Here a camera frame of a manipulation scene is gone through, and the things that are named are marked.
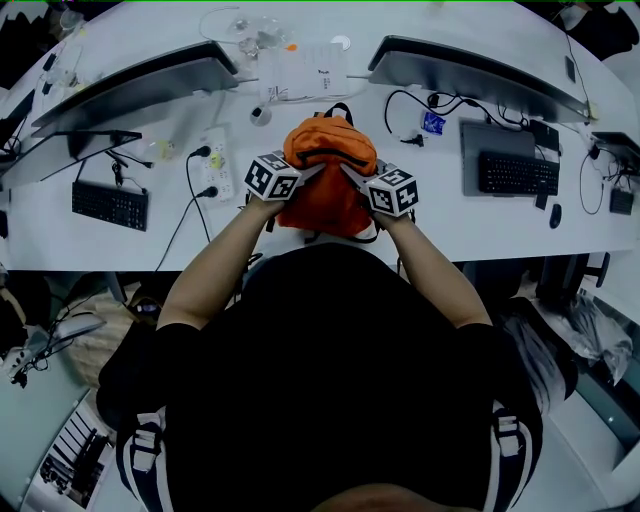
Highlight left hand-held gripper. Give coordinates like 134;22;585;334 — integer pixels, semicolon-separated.
243;150;327;204

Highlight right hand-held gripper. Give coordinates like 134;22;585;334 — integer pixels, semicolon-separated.
339;160;420;218

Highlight orange fabric bag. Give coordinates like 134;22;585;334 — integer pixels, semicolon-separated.
266;101;382;245

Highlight person's left forearm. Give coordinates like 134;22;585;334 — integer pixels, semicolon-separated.
155;196;282;332

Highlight person's right forearm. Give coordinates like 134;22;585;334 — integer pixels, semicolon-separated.
383;213;494;330

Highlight white power strip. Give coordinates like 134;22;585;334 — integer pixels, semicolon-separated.
201;127;236;204

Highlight blue packet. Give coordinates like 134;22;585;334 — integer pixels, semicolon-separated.
422;110;448;137

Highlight white table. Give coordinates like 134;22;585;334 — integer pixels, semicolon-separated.
0;0;640;274

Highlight grey closed laptop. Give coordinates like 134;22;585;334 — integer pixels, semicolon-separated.
459;119;538;198

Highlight clear bag with yellow item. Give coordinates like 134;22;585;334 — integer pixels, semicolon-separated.
149;139;178;162

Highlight black keyboard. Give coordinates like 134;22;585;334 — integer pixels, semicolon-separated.
70;180;150;233
477;151;561;197

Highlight curved dark monitor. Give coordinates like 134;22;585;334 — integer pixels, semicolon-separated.
367;34;590;120
30;40;241;139

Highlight black rectangular box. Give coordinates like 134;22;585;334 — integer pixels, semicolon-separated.
528;118;561;152

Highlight person's black t-shirt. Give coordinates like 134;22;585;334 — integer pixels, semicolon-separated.
97;243;546;512

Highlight black office chair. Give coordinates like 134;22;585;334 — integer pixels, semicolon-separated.
462;259;580;416

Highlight black flat drive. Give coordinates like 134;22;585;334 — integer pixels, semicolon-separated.
609;188;636;217

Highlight crumpled clear plastic bag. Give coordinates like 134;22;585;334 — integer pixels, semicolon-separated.
562;292;635;387

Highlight person's head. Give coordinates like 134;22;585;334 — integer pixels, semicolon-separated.
309;482;481;512

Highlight white slatted rack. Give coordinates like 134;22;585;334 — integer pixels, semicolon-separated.
38;413;112;507

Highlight black cable with plug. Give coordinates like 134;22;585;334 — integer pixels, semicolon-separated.
384;89;501;148

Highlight black power cable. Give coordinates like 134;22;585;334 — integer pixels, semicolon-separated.
185;144;212;244
153;185;220;272

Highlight black keyboard cable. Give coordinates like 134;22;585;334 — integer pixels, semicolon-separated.
104;149;154;194

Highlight tangled black cables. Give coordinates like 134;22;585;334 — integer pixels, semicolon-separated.
578;144;640;217

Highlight white harness strap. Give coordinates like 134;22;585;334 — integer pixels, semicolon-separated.
115;407;167;512
487;399;544;512

